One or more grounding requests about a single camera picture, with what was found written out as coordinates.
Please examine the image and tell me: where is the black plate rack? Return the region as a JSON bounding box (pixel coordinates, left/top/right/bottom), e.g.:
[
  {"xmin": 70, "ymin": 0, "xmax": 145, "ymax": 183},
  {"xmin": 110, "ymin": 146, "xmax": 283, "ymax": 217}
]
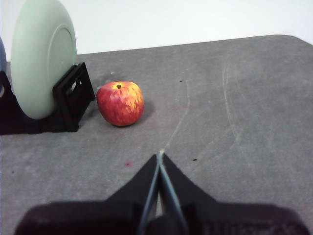
[{"xmin": 0, "ymin": 62, "xmax": 96, "ymax": 136}]

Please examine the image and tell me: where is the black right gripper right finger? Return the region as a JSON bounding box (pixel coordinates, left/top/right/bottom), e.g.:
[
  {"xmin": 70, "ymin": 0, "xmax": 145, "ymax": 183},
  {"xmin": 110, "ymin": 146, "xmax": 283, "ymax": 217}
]
[{"xmin": 160, "ymin": 153, "xmax": 312, "ymax": 235}]

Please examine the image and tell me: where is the pale green plate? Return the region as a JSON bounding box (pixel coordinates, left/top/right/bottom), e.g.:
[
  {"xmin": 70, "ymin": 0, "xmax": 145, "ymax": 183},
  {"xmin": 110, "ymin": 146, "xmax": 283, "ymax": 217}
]
[{"xmin": 10, "ymin": 0, "xmax": 78, "ymax": 120}]

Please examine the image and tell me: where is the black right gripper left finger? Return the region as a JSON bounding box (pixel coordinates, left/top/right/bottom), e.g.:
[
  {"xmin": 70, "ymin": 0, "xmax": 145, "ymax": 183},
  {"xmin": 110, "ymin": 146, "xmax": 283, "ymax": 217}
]
[{"xmin": 14, "ymin": 154, "xmax": 160, "ymax": 235}]

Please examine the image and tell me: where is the blue plate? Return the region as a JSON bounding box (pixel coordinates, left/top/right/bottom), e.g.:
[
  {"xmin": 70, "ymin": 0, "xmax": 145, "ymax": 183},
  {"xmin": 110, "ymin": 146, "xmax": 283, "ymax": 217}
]
[{"xmin": 0, "ymin": 36, "xmax": 8, "ymax": 72}]

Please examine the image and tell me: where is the red apple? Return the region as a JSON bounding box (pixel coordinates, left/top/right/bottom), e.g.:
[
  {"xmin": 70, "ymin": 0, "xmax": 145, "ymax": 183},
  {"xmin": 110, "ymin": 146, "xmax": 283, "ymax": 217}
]
[{"xmin": 96, "ymin": 81, "xmax": 145, "ymax": 127}]

